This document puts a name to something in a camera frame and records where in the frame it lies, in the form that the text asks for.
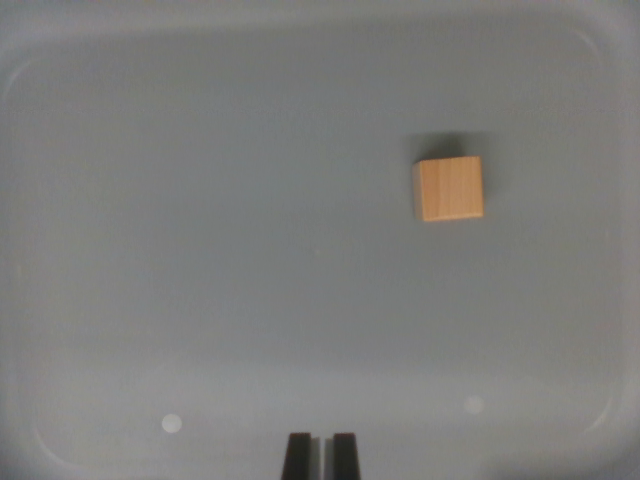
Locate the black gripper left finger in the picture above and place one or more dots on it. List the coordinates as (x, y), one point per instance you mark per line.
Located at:
(297, 460)

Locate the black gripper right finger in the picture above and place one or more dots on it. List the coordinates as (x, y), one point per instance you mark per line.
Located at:
(346, 460)

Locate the light wooden cube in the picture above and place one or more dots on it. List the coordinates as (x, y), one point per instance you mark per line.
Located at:
(450, 189)

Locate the grey plastic bin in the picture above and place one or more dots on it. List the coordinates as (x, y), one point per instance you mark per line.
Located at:
(225, 250)

